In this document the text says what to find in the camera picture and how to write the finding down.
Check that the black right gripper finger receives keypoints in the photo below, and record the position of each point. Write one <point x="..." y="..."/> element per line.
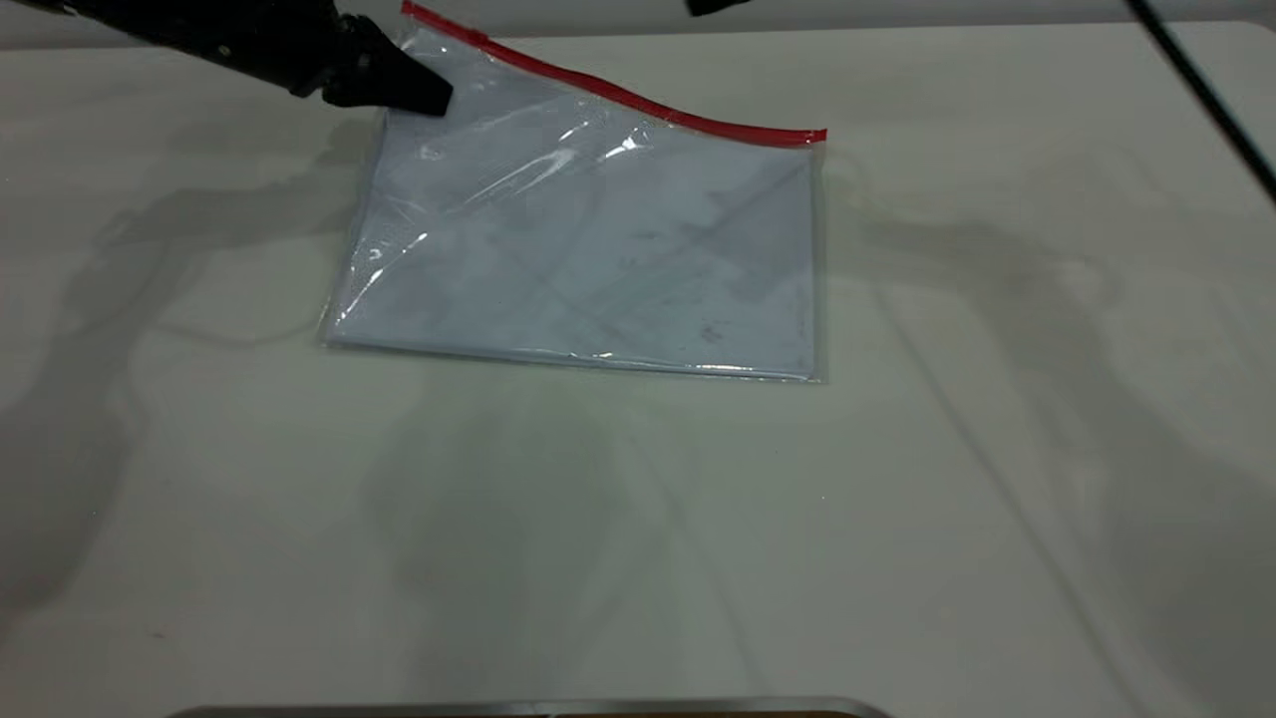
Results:
<point x="713" y="6"/>

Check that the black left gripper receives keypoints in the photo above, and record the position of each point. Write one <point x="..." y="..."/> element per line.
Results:
<point x="279" y="45"/>

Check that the clear plastic bag red zipper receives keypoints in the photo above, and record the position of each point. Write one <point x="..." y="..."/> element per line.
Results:
<point x="598" y="249"/>

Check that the white paper sheets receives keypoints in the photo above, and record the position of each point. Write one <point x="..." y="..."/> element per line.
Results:
<point x="598" y="279"/>

